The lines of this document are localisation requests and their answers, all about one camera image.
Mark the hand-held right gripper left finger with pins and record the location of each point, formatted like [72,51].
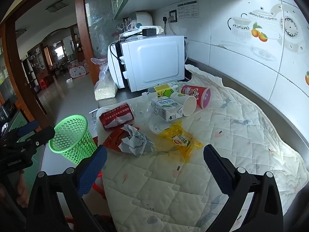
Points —
[93,171]

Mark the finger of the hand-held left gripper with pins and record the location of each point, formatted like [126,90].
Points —
[27,128]
[43,135]

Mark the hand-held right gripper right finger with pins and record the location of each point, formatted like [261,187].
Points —
[217,171]

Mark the green plastic mesh basket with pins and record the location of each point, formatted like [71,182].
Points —
[72,135]

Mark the red snack wrapper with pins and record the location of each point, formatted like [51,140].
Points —
[113,140]

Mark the yellow snack packet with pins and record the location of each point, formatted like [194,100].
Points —
[179,140]

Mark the grey paper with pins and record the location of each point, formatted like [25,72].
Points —
[135,142]

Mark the red soda can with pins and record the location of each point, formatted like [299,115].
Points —
[115,119]

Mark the white paper cup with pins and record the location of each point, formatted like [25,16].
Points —
[187,104]

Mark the white plastic lid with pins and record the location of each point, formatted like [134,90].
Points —
[156,127]

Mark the clear plastic cup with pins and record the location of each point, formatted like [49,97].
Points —
[142,108]

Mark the blue white milk carton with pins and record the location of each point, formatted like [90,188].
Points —
[166,108]

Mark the red printed paper cup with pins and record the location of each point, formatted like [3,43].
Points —
[195,93]

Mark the green yellow drink carton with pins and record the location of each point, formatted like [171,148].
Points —
[164,89]

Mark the person's left hand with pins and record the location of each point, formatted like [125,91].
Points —
[22,191]

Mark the red plastic stool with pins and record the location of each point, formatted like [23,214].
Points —
[99,188]

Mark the white quilted mat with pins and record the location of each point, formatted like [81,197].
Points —
[205,130]

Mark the polka dot playpen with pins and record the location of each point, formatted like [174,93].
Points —
[78,71]

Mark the clear bag of white grains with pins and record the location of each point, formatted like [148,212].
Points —
[105,89]

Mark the white microwave oven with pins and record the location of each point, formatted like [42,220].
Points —
[154,62]

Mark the black charger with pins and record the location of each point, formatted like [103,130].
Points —
[149,32]

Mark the white kitchen appliance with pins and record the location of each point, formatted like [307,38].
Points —
[143,19]

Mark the white power strip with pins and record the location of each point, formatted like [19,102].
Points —
[158,29]

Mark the wooden door frame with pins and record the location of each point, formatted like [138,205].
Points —
[83,29]

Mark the wall socket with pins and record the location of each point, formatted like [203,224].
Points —
[170,16]

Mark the printed wall notice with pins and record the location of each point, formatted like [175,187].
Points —
[188,9]

